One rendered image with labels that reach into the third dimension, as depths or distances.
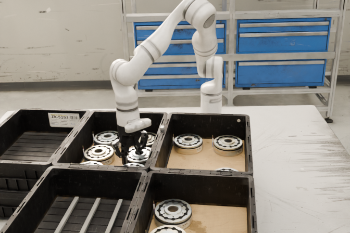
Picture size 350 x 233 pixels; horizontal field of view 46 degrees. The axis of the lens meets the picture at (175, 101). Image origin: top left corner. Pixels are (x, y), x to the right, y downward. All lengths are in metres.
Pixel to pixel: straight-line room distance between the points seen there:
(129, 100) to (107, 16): 2.95
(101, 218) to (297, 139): 0.99
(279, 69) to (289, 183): 1.97
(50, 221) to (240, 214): 0.53
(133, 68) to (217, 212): 0.48
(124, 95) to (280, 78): 2.33
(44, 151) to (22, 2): 2.93
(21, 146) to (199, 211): 0.76
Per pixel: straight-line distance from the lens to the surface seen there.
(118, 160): 1.47
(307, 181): 1.62
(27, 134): 1.75
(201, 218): 1.20
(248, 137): 1.40
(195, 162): 1.44
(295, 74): 3.51
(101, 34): 4.26
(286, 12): 3.33
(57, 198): 1.34
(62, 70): 4.47
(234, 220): 1.20
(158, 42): 1.30
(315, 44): 3.48
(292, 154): 1.78
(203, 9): 1.34
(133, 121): 1.32
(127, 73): 1.25
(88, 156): 1.47
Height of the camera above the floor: 1.59
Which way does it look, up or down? 23 degrees down
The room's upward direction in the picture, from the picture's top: 2 degrees counter-clockwise
